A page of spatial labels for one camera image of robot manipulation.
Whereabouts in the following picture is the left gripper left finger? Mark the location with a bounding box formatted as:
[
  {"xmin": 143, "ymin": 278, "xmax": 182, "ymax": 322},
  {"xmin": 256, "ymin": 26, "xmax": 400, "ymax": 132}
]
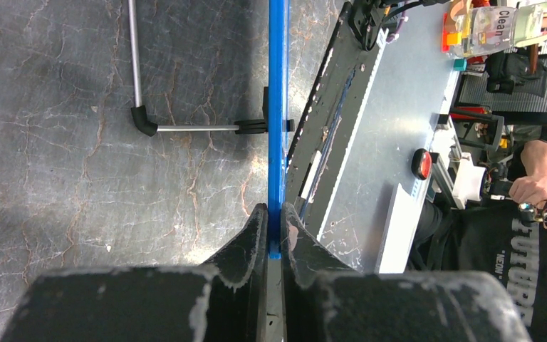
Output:
[{"xmin": 203, "ymin": 204, "xmax": 268, "ymax": 341}]

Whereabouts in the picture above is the person in background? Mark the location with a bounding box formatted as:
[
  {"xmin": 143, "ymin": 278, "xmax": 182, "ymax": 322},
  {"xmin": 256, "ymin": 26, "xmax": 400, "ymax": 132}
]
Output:
[{"xmin": 408, "ymin": 140, "xmax": 547, "ymax": 341}]

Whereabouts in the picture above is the blue framed whiteboard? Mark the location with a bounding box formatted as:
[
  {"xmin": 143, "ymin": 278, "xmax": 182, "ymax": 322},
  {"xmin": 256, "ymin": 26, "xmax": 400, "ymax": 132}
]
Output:
[{"xmin": 127, "ymin": 0, "xmax": 294, "ymax": 259}]

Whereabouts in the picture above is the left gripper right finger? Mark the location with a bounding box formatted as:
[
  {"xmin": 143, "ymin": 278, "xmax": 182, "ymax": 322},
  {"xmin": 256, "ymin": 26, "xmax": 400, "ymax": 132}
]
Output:
[{"xmin": 280, "ymin": 203, "xmax": 353, "ymax": 341}]

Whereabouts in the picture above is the red emergency stop button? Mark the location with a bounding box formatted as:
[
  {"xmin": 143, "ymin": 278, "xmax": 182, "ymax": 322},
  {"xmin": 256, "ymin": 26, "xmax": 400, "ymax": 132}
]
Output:
[{"xmin": 411, "ymin": 148, "xmax": 432, "ymax": 180}]

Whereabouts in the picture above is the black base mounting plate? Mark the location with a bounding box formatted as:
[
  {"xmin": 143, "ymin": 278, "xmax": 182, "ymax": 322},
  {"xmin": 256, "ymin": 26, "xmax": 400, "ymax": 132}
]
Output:
[{"xmin": 285, "ymin": 1, "xmax": 387, "ymax": 236}]

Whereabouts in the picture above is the clear plastic clean bottle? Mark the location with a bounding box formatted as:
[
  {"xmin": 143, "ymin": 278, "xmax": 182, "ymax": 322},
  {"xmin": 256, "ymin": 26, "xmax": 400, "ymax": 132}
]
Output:
[{"xmin": 442, "ymin": 1, "xmax": 547, "ymax": 59}]

